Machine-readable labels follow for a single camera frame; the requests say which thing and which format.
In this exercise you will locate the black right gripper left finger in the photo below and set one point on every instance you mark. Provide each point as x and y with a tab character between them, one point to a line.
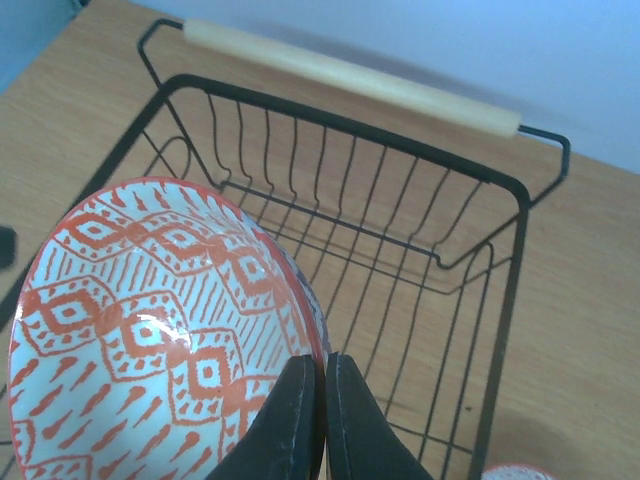
281	442

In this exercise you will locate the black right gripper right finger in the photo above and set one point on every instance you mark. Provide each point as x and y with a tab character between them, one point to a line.
360	442

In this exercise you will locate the red patterned bowl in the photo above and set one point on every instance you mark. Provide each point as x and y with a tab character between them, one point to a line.
152	326

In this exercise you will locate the black wire dish rack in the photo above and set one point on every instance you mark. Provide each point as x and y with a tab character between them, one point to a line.
413	252

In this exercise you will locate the white ceramic bowl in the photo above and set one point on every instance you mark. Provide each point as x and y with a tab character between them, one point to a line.
515	472

